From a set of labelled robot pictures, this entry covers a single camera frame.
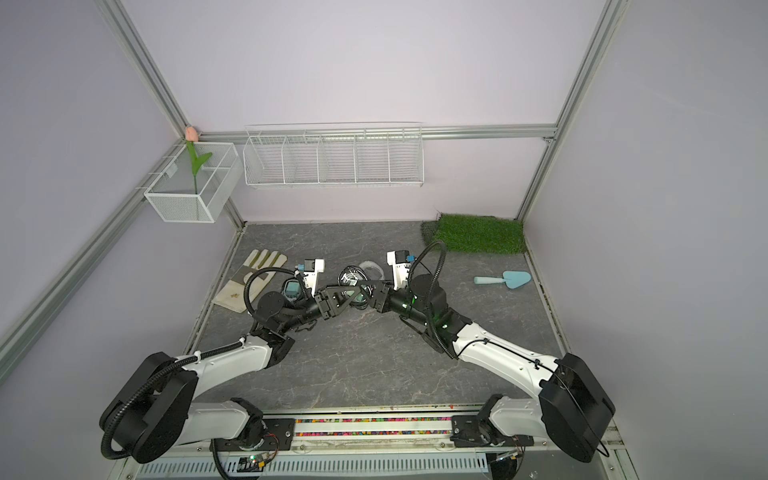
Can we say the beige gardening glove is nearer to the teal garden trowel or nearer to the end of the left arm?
the end of the left arm

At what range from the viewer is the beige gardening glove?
101cm

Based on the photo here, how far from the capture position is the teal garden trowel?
1037 mm

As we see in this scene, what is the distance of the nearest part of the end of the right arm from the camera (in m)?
0.65

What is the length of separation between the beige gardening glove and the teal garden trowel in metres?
0.73

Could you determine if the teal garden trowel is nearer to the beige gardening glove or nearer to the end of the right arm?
the end of the right arm

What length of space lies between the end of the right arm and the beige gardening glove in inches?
19.7

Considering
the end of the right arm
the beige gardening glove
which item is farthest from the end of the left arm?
the beige gardening glove

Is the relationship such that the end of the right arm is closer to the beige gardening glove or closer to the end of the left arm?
the end of the left arm

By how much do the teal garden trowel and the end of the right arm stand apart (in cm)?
47
